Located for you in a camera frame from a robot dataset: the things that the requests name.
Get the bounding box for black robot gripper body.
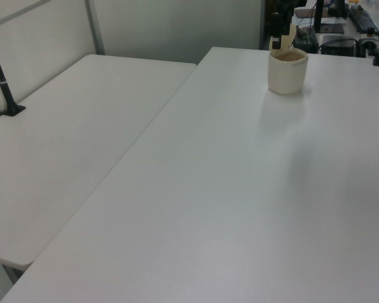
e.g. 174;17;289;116
272;0;308;10

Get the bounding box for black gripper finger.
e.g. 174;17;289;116
270;11;280;37
280;6;295;37

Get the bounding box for cream trash bin lid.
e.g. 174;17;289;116
268;23;298;59

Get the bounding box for cream round trash bin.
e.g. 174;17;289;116
267;49;309;95

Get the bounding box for dark device with green part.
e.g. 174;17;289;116
294;26;320;52

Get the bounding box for black monitor stand pole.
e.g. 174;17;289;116
313;0;325;33

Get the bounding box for flat black pad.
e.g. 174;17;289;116
318;23;346;34

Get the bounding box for black electronics box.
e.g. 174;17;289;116
320;34;358;56

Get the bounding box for grey metal partition post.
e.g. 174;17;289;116
84;0;105;56

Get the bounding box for black camera pole with foot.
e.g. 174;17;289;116
0;27;27;118

